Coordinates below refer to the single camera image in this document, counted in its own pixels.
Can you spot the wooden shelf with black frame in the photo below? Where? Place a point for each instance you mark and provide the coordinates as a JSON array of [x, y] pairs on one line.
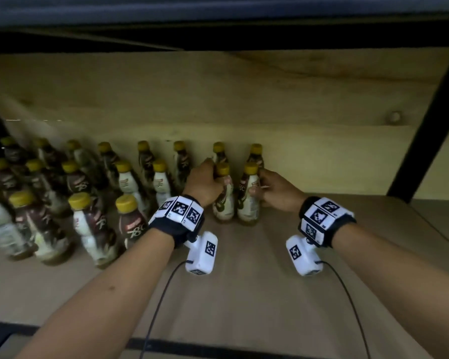
[[265, 295]]

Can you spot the person's left forearm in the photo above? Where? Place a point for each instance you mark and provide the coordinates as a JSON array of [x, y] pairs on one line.
[[97, 302]]

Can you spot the black marker wrist band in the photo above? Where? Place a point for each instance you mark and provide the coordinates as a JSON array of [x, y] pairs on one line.
[[325, 220], [176, 220]]

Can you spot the yellow-capped drink bottle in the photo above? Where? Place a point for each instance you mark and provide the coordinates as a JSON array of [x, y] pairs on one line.
[[248, 209], [224, 209]]

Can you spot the person's right hand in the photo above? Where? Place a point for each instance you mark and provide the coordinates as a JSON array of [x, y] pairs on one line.
[[284, 194]]

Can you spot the row of coffee bottles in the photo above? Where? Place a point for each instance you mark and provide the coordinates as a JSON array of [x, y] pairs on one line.
[[89, 228]]

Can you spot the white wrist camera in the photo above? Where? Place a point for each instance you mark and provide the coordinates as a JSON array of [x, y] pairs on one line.
[[202, 256], [303, 257]]

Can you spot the grey roller shutter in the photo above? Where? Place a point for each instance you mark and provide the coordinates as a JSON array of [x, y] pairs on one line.
[[209, 7]]

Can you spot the person's left hand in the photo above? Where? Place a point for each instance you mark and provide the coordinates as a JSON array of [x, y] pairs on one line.
[[204, 183]]

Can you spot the person's right forearm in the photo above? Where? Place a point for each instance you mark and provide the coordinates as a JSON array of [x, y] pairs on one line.
[[404, 280]]

